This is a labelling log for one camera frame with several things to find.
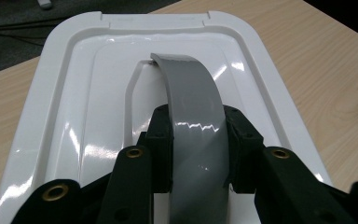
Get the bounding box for thin black floor cables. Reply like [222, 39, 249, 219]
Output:
[0, 18, 50, 48]

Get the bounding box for white lid with grey handle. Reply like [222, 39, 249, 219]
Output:
[0, 10, 334, 224]

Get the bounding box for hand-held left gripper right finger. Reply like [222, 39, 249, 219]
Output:
[223, 105, 355, 224]

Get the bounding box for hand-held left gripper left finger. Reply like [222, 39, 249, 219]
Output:
[96, 104, 173, 224]

